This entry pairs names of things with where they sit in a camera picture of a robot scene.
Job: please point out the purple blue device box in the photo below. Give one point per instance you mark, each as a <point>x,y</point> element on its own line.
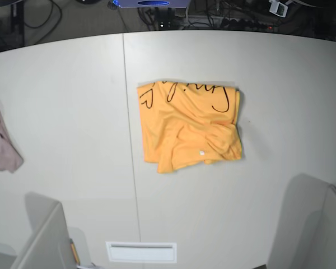
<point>153,3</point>

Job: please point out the orange yellow T-shirt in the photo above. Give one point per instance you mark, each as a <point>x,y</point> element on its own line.
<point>184,124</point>

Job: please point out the white table slot plate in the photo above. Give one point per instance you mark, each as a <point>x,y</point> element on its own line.
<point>137,252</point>

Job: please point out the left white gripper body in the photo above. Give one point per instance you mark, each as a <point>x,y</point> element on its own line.
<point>279,8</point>

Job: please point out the pink grey cloth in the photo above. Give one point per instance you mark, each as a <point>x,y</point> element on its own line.
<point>1,140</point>

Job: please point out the orange tool in bin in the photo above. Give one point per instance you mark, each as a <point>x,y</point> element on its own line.
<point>75,254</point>

